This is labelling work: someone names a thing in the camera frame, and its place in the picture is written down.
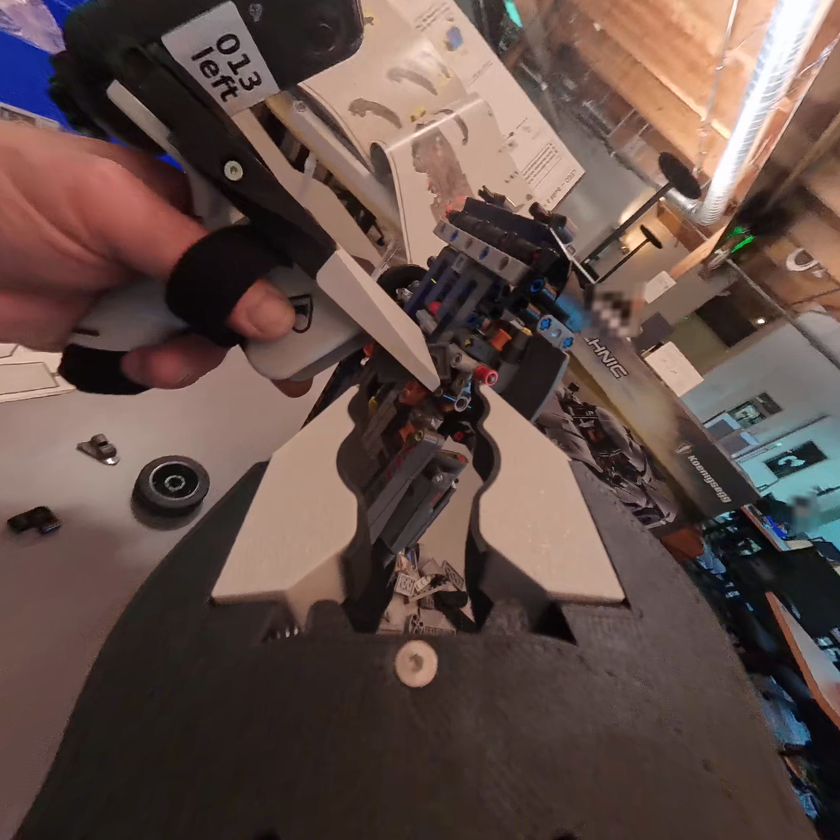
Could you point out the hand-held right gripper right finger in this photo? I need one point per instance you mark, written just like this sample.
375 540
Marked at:
551 525

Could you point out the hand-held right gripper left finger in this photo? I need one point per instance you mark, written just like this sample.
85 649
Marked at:
295 525

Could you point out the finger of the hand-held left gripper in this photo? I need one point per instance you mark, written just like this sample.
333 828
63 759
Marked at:
387 315

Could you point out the lego car chassis model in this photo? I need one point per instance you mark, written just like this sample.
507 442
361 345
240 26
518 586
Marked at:
489 253

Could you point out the black lego wheel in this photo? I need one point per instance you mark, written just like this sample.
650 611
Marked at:
170 492

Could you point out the pile of loose lego pieces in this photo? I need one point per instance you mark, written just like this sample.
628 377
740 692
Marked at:
426 584

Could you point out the dark lego set box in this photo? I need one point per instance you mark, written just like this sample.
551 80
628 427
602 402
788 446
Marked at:
663 420

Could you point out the grey lego panel assembly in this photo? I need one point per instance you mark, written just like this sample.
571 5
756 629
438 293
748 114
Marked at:
98 449

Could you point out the small black lego piece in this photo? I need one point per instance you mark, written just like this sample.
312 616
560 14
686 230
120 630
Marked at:
33 520

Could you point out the person's left hand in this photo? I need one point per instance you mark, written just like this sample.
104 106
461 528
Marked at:
79 229

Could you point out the blue plastic bin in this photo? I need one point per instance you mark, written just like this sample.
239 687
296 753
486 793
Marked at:
26 85

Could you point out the clear plastic bag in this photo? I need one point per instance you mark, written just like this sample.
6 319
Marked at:
26 19

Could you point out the instruction booklet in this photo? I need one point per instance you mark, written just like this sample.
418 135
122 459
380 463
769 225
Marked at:
453 79

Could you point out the black disc-top pole stand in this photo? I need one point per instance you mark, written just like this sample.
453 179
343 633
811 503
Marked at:
651 236
680 174

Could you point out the dark wall poster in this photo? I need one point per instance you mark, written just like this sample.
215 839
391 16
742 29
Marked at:
754 410
794 459

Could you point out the silver ventilation duct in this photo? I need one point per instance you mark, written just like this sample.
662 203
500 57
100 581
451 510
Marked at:
754 111

